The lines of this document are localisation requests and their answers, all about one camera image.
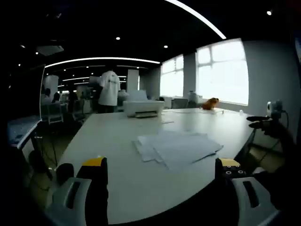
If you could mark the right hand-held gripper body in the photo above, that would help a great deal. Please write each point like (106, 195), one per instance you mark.
(274, 108)

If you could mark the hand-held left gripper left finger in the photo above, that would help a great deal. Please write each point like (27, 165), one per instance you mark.
(94, 188)

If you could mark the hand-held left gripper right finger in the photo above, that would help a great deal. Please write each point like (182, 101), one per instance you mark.
(237, 193)

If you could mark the stack of white printing papers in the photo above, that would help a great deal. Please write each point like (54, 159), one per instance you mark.
(178, 148)

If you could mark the person's right hand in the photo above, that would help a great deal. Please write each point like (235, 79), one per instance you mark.
(275, 129)

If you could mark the dark rounded object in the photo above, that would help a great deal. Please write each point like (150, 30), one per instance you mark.
(65, 174)

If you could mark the white table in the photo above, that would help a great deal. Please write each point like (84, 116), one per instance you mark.
(117, 146)

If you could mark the orange plush toy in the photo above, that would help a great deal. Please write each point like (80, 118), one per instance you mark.
(210, 103)

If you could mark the white container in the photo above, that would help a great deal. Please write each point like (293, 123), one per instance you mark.
(194, 97)

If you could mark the grey office chair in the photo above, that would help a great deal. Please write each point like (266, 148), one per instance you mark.
(179, 103)

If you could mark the white office chair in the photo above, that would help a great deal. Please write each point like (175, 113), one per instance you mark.
(55, 113)

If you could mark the small grey desk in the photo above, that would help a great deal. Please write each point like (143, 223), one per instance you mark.
(22, 129)

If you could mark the small window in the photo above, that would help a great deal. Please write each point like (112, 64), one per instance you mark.
(171, 80)

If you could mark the white printer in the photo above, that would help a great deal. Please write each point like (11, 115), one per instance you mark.
(143, 106)

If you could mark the large dark monitor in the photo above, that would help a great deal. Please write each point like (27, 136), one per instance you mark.
(26, 94)

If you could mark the long ceiling light strip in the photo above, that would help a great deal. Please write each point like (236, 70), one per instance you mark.
(200, 17)

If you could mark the curved ceiling light strip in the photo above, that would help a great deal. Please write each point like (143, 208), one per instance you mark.
(101, 59)

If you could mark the ceiling air conditioner panel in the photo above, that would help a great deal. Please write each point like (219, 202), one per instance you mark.
(49, 50)

